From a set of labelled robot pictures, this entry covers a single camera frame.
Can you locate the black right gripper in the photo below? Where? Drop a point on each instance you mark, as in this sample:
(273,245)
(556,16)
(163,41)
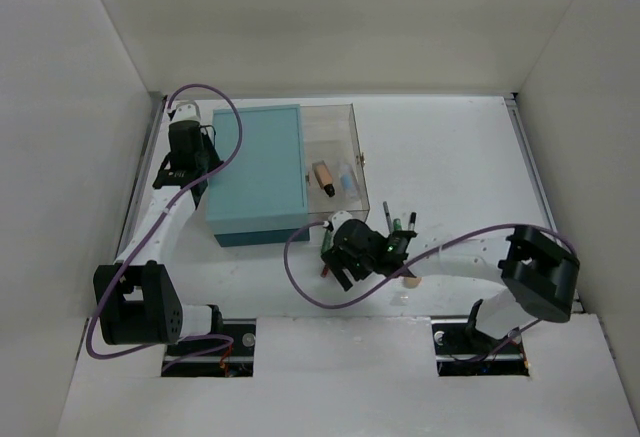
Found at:
(336,259)

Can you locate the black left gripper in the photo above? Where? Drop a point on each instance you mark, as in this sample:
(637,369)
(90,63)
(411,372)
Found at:
(176,175)

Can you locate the beige makeup sponge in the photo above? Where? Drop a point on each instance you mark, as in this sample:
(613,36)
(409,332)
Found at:
(411,282)

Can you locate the clear plastic bottle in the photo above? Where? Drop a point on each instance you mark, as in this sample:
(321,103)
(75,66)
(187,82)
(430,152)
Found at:
(348,181)

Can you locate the beige foundation bottle black cap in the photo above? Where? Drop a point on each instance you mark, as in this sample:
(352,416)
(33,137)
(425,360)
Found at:
(324,178)

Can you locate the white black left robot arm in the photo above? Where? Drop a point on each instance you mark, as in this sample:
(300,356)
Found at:
(137,301)

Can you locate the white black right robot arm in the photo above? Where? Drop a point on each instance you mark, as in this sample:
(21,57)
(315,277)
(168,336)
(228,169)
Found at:
(537,275)

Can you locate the teal makeup box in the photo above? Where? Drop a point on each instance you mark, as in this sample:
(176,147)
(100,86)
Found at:
(261,196)

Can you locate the green tube left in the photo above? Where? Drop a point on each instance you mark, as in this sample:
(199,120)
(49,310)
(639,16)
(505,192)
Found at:
(327,243)

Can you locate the grey eyeliner pencil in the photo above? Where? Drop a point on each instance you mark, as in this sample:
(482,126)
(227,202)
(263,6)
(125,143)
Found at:
(388,218)

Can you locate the black silver mascara pen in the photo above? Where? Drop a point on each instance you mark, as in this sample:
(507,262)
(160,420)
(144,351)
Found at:
(412,221)

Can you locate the clear acrylic drawer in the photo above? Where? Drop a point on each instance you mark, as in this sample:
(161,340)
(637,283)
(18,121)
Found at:
(330,134)

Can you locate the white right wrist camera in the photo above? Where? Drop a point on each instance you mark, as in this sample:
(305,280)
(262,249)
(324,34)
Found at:
(337,219)

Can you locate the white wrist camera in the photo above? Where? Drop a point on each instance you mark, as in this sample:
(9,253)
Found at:
(185,111)
(337,219)

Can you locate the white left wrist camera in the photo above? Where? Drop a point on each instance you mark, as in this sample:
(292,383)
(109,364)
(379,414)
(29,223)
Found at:
(185,111)

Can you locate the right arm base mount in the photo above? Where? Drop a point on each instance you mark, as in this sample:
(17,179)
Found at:
(462,351)

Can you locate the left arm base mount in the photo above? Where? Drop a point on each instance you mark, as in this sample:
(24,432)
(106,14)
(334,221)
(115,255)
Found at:
(214,358)

